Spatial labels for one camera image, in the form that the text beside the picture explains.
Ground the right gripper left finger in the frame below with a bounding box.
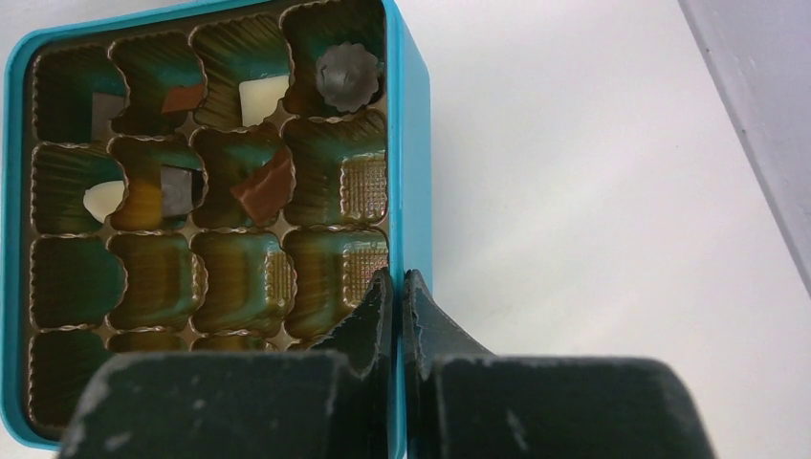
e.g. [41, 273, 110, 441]
[58, 269, 393, 458]

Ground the teal chocolate box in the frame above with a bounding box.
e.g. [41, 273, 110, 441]
[1, 1, 431, 458]

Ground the white oval chocolate in box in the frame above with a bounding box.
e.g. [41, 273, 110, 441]
[82, 181, 125, 224]

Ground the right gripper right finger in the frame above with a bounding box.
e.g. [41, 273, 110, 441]
[403, 270, 714, 458]

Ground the grey fluted chocolate in box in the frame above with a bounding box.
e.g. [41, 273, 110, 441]
[316, 42, 381, 113]

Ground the brown chocolate in box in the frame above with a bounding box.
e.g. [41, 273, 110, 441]
[230, 146, 295, 225]

